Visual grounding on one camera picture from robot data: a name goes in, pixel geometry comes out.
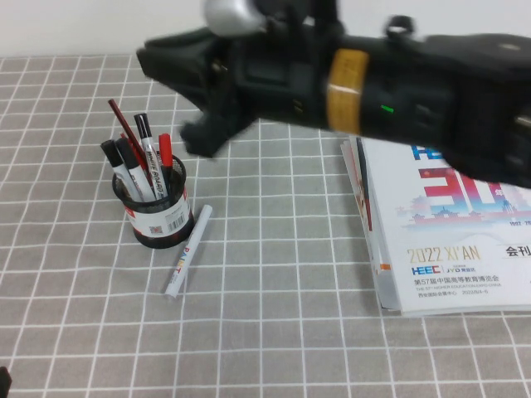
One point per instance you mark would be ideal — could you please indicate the magazine with red cover picture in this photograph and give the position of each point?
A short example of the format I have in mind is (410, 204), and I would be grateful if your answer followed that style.
(361, 195)

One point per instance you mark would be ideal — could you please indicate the white marker black cap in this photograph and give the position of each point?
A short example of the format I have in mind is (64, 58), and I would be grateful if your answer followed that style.
(110, 153)
(134, 176)

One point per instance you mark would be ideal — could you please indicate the silver whiteboard marker black cap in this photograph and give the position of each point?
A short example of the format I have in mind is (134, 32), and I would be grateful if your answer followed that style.
(153, 166)

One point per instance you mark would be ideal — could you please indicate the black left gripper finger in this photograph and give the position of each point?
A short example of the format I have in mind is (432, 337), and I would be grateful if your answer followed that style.
(4, 383)

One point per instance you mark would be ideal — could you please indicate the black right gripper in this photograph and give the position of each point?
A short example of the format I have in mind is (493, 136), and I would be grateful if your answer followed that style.
(269, 74)

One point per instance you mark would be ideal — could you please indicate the dark red pencil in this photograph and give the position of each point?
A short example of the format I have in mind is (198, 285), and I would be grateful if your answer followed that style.
(120, 118)

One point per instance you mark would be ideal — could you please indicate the red pen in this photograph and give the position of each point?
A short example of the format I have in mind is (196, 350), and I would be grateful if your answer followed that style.
(165, 149)

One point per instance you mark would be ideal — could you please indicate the grey white grid tablecloth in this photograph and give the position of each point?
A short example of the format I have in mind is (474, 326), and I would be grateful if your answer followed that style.
(269, 331)

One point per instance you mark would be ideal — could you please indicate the white HEEC expo magazine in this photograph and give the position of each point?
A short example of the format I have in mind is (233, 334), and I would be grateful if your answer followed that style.
(448, 273)

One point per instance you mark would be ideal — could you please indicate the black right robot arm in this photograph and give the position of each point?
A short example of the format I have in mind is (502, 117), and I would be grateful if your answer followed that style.
(456, 103)

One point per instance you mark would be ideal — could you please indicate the black mesh pen holder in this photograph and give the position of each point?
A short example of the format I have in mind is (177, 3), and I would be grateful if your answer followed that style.
(159, 219)

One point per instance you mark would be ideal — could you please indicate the white PAINT marker pen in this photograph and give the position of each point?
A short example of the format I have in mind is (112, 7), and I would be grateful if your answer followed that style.
(186, 253)

